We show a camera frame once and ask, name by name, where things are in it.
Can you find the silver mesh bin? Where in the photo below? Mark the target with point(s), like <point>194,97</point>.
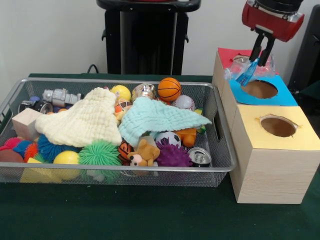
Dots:
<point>187,178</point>

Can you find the wooden block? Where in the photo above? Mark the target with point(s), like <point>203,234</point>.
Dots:
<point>25,122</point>

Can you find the toy soccer ball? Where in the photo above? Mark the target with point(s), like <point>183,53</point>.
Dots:
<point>168,138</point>

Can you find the silver drink can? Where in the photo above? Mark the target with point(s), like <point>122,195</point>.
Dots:
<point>200,157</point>

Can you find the blue koosh ball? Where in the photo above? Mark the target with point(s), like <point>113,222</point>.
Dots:
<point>50,148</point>

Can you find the mint green knitted cloth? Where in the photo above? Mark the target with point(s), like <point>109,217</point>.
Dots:
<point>160,117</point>

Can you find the wooden three-hole box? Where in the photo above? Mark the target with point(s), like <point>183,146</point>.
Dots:
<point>270,175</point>

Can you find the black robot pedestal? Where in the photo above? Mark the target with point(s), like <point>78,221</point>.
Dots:
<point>140,37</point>

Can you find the cream knitted cloth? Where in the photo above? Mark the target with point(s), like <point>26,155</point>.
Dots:
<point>82,122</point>

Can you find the grey toy robot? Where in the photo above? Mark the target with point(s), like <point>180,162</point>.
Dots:
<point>58,97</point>

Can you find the orange toy basketball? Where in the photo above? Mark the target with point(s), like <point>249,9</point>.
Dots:
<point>169,89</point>

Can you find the purple spiky ball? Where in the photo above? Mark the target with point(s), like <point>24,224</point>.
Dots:
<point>172,156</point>

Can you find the white toy baseball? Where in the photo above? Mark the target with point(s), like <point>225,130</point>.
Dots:
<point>183,102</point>

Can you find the brown teddy bear plush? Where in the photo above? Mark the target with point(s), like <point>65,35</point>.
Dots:
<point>145,152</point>

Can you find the yellow smooth ball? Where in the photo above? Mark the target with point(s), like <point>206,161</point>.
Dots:
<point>66,158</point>

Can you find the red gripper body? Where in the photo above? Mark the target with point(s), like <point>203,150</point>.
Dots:
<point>272,23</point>

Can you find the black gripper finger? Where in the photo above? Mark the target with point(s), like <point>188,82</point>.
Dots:
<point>257,48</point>
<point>266,52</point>

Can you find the dark green table cloth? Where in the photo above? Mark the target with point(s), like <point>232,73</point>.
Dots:
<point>150,215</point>

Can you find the green koosh ball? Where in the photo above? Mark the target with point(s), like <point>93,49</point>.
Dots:
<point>100,153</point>

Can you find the dark green side-table cloth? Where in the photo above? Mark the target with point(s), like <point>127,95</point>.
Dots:
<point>312,91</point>

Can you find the black stand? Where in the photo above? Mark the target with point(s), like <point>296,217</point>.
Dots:
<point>307,50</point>

